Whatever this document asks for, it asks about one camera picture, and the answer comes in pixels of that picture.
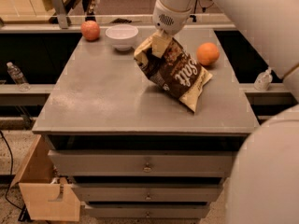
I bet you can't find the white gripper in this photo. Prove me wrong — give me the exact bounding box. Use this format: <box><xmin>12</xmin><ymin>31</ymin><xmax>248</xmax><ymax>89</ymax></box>
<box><xmin>151</xmin><ymin>0</ymin><xmax>191</xmax><ymax>58</ymax></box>

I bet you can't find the brown chip bag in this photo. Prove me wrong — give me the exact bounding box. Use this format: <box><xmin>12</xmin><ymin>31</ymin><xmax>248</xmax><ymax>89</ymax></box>
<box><xmin>134</xmin><ymin>37</ymin><xmax>212</xmax><ymax>112</ymax></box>

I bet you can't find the white bowl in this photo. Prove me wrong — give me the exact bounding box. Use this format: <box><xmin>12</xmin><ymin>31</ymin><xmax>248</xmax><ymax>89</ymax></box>
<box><xmin>106</xmin><ymin>24</ymin><xmax>138</xmax><ymax>51</ymax></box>

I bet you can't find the orange fruit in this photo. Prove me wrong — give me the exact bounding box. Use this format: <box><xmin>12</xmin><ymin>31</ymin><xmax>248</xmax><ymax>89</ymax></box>
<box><xmin>196</xmin><ymin>43</ymin><xmax>220</xmax><ymax>66</ymax></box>

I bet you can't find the red apple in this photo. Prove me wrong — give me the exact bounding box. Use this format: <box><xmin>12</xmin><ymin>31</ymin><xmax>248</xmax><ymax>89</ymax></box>
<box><xmin>80</xmin><ymin>21</ymin><xmax>100</xmax><ymax>41</ymax></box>

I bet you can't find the clear sanitizer bottle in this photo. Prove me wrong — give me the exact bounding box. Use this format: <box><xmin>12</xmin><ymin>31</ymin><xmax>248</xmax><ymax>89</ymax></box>
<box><xmin>254</xmin><ymin>68</ymin><xmax>273</xmax><ymax>91</ymax></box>

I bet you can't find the grey drawer cabinet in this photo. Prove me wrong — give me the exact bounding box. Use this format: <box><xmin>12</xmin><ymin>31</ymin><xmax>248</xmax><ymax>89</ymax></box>
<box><xmin>34</xmin><ymin>40</ymin><xmax>258</xmax><ymax>219</ymax></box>

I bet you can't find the clear water bottle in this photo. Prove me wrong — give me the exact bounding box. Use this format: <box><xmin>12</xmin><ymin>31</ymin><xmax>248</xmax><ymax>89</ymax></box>
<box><xmin>7</xmin><ymin>62</ymin><xmax>30</xmax><ymax>91</ymax></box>

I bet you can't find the open wooden drawer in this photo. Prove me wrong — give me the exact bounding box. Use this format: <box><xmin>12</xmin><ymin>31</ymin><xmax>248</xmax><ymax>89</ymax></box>
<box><xmin>11</xmin><ymin>135</ymin><xmax>80</xmax><ymax>222</ymax></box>

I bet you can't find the left metal bracket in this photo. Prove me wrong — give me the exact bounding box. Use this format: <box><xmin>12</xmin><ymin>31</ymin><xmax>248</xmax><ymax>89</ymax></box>
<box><xmin>51</xmin><ymin>0</ymin><xmax>69</xmax><ymax>29</ymax></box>

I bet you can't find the black floor cable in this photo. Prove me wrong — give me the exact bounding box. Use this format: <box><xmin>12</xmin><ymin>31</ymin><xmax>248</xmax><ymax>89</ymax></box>
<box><xmin>0</xmin><ymin>129</ymin><xmax>24</xmax><ymax>212</ymax></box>

